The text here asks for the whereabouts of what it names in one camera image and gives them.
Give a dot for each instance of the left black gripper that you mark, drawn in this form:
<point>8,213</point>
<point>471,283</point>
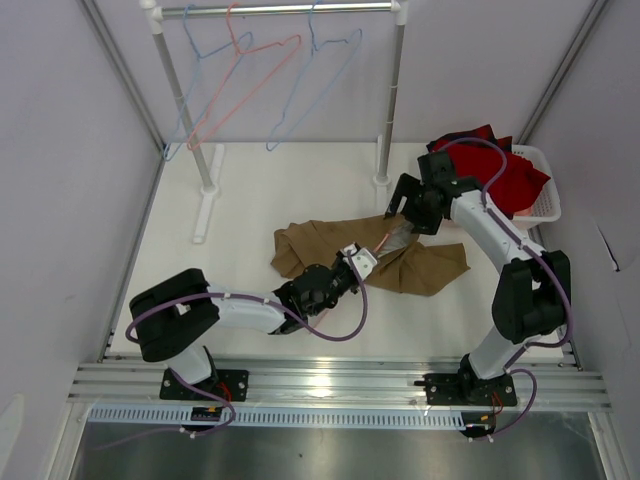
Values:
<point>340,260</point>

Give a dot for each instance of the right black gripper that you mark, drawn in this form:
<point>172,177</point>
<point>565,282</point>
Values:
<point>410,186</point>

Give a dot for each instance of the tan brown skirt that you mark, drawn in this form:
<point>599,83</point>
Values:
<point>409,267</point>

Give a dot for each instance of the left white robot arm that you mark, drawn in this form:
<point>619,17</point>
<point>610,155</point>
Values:
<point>169,319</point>

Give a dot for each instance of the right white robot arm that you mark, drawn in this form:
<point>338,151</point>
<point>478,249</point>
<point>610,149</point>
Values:
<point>532,297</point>

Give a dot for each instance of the red folded garment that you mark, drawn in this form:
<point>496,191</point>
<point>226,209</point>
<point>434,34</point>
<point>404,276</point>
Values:
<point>483,162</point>

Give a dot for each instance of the white plastic basket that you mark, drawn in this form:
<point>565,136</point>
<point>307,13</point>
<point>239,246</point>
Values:
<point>545,200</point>

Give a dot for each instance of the metal clothes rack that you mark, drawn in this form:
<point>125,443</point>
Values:
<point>210,172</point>

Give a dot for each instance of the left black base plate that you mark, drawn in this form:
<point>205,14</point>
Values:
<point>230,384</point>

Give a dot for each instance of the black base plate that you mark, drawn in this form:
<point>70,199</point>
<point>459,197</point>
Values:
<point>456,389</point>
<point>230,384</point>

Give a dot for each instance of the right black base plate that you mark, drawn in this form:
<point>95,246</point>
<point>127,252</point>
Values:
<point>456,389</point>

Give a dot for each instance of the right blue wire hanger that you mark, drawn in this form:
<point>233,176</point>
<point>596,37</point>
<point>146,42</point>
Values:
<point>326,63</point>

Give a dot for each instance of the blue wire hanger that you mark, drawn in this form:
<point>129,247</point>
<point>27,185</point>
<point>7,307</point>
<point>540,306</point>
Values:
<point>195,85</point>
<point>326,63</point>

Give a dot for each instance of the white slotted cable duct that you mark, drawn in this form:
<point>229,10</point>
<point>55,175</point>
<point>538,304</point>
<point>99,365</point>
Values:
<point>414,419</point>

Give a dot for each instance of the leftmost blue wire hanger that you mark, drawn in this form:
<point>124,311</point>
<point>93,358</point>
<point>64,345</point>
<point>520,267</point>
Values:
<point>195,85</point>

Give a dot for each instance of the aluminium mounting rail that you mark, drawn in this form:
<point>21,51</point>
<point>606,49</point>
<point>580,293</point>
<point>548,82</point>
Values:
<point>325,382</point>

